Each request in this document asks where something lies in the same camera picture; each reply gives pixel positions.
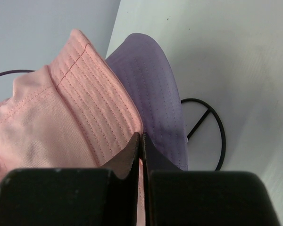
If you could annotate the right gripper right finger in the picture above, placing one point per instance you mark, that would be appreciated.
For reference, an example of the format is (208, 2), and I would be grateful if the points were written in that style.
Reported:
(174, 197)

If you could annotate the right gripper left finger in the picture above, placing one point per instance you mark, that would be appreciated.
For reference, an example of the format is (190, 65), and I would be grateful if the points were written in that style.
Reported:
(104, 196)

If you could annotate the pink bucket hat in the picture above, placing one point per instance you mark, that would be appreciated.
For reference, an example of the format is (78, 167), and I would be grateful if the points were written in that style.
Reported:
(71, 113)

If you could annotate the purple bucket hat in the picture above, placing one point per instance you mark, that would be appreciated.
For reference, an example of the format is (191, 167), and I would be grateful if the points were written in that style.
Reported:
(143, 69)

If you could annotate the black wire hat stand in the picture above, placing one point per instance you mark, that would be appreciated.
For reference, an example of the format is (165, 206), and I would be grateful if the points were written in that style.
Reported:
(205, 135)

